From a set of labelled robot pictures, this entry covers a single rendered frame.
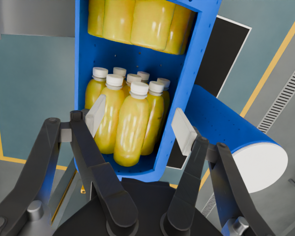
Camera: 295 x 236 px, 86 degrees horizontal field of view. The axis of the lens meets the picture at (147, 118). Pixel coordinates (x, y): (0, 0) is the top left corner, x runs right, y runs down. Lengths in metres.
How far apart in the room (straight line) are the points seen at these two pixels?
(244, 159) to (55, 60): 1.56
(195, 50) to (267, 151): 0.56
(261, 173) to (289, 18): 1.45
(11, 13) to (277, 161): 1.08
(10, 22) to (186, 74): 0.58
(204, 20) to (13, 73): 1.75
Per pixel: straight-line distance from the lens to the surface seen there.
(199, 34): 0.32
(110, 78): 0.38
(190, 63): 0.32
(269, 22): 1.87
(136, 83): 0.35
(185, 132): 0.18
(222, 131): 0.80
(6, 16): 0.71
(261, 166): 0.82
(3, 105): 2.08
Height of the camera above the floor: 1.50
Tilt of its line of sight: 64 degrees down
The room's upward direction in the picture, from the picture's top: 173 degrees clockwise
